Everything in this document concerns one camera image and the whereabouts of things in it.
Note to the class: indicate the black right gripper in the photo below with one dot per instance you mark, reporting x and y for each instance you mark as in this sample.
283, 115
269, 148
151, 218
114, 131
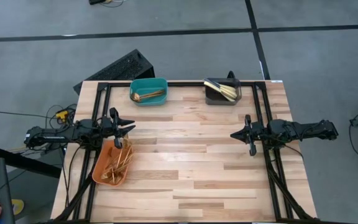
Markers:
258, 132

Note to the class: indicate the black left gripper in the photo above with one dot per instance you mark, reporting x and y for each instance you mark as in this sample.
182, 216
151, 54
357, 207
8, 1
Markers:
109, 127

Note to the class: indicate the orange plastic bin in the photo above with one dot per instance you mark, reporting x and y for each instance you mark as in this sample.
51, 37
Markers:
104, 155

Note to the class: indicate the dark grey plastic bin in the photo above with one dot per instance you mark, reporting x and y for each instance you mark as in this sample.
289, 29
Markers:
213, 99

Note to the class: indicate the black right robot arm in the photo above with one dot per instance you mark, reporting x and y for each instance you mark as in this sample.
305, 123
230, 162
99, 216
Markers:
306, 130

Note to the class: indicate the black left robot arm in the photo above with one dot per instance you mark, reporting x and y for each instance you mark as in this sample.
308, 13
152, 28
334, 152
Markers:
51, 137

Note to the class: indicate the teal plastic bin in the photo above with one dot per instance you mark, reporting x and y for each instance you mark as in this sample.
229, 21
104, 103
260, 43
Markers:
149, 84

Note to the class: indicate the black perforated box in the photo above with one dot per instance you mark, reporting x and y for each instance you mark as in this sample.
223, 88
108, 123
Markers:
120, 67

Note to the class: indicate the white sticker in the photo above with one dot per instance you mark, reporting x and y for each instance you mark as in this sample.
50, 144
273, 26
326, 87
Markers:
277, 81

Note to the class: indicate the black beam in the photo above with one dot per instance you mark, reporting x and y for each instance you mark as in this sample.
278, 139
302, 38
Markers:
26, 161

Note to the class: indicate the black floor device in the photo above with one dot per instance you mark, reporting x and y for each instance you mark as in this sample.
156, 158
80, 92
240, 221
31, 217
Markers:
96, 1

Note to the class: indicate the yellow tape roll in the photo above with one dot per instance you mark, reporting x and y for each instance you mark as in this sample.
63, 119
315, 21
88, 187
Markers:
19, 207

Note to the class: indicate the small black mount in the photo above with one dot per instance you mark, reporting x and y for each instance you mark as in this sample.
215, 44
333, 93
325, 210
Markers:
231, 75

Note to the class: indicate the black aluminium table frame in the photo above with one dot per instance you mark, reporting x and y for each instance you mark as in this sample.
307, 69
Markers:
182, 84

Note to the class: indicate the black side bracket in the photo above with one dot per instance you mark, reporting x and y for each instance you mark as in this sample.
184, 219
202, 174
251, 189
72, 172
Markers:
51, 152

